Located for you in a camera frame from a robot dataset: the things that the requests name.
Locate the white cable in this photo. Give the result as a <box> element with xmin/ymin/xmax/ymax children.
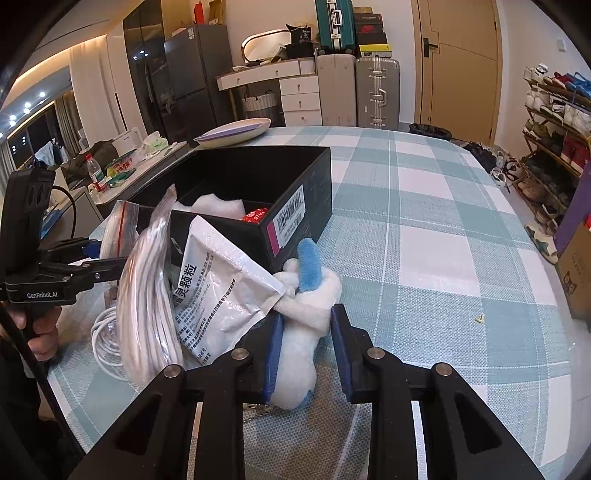
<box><xmin>89</xmin><ymin>306</ymin><xmax>130</xmax><ymax>383</ymax></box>

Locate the bag of striped rope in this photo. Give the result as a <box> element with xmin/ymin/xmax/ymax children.
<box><xmin>90</xmin><ymin>186</ymin><xmax>183</xmax><ymax>387</ymax></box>

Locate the white cotton pad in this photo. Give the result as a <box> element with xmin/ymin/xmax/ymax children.
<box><xmin>172</xmin><ymin>194</ymin><xmax>245</xmax><ymax>220</ymax></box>

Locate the white medicine granule packet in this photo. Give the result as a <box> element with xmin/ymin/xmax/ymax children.
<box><xmin>172</xmin><ymin>216</ymin><xmax>286</xmax><ymax>366</ymax></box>

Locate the red white balloon glue bag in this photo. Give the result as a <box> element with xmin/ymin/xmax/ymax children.
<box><xmin>242</xmin><ymin>207</ymin><xmax>269</xmax><ymax>224</ymax></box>

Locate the white plush toy blue ear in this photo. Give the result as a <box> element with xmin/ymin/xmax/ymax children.
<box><xmin>270</xmin><ymin>238</ymin><xmax>342</xmax><ymax>410</ymax></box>

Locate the person's left hand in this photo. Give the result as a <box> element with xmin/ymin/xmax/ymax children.
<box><xmin>2</xmin><ymin>302</ymin><xmax>61</xmax><ymax>362</ymax></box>

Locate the grey coffee table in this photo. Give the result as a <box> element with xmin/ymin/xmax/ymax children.
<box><xmin>41</xmin><ymin>141</ymin><xmax>195</xmax><ymax>241</ymax></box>

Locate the plastic water bottle red label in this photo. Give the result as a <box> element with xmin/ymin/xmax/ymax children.
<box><xmin>85</xmin><ymin>153</ymin><xmax>107</xmax><ymax>192</ymax></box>

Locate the white electric kettle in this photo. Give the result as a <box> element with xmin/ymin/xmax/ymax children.
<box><xmin>112</xmin><ymin>127</ymin><xmax>143</xmax><ymax>157</ymax></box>

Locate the white oval plate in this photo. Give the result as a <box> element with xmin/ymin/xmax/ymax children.
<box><xmin>194</xmin><ymin>117</ymin><xmax>271</xmax><ymax>149</ymax></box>

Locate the black cardboard box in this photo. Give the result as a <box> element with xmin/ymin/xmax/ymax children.
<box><xmin>129</xmin><ymin>145</ymin><xmax>332</xmax><ymax>273</ymax></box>

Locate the green camo slipper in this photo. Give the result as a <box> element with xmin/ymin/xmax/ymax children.
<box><xmin>524</xmin><ymin>223</ymin><xmax>559</xmax><ymax>265</ymax></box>

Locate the black refrigerator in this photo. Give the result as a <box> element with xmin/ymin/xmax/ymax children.
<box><xmin>164</xmin><ymin>24</ymin><xmax>235</xmax><ymax>144</ymax></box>

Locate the tall dark glass cabinet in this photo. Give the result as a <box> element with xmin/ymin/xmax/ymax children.
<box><xmin>122</xmin><ymin>0</ymin><xmax>185</xmax><ymax>143</ymax></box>

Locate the woven laundry basket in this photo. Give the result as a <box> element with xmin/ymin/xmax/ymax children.
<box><xmin>242</xmin><ymin>90</ymin><xmax>280</xmax><ymax>124</ymax></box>

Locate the oval mirror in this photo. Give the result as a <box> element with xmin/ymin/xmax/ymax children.
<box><xmin>240</xmin><ymin>28</ymin><xmax>291</xmax><ymax>65</ymax></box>

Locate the white drawer desk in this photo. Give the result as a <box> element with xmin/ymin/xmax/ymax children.
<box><xmin>216</xmin><ymin>57</ymin><xmax>322</xmax><ymax>126</ymax></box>

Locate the black trash bag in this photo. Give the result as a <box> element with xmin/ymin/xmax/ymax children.
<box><xmin>409</xmin><ymin>123</ymin><xmax>453</xmax><ymax>141</ymax></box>

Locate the beige suitcase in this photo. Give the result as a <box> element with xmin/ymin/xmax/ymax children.
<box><xmin>315</xmin><ymin>54</ymin><xmax>356</xmax><ymax>127</ymax></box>

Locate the wooden shoe rack with shoes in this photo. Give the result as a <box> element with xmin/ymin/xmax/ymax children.
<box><xmin>505</xmin><ymin>63</ymin><xmax>590</xmax><ymax>234</ymax></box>

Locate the silver suitcase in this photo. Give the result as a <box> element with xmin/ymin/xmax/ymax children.
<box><xmin>356</xmin><ymin>56</ymin><xmax>400</xmax><ymax>131</ymax></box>

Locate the teal suitcase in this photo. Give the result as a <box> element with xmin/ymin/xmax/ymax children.
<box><xmin>315</xmin><ymin>0</ymin><xmax>356</xmax><ymax>54</ymax></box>

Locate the stack of shoe boxes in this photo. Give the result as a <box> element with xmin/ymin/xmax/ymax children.
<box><xmin>353</xmin><ymin>6</ymin><xmax>393</xmax><ymax>58</ymax></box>

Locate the tan wooden door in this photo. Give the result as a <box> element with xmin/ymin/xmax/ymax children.
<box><xmin>412</xmin><ymin>0</ymin><xmax>503</xmax><ymax>145</ymax></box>

